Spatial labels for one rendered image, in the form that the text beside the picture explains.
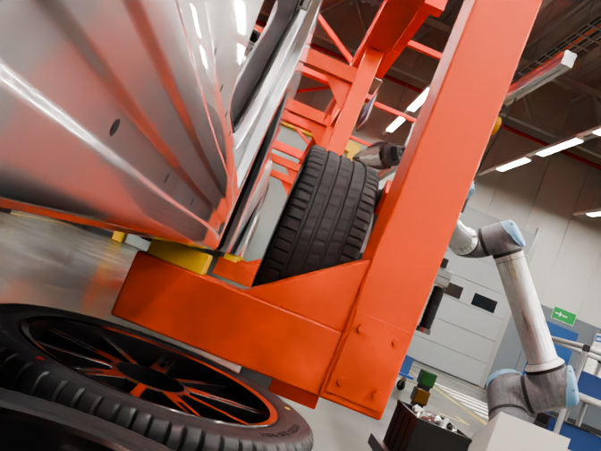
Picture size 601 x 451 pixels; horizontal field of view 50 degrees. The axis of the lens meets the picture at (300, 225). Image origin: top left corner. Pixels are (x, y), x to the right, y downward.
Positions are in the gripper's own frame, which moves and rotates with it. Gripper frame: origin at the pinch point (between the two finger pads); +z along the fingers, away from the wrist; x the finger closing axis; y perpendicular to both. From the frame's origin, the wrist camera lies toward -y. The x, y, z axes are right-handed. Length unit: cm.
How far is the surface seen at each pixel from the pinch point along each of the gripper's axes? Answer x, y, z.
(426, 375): -62, -39, -8
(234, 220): -17, 43, 44
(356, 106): 68, 377, -58
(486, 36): 24, -50, -28
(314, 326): -42, -57, 22
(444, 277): -39.1, -18.3, -20.3
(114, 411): -38, -118, 54
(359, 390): -58, -59, 13
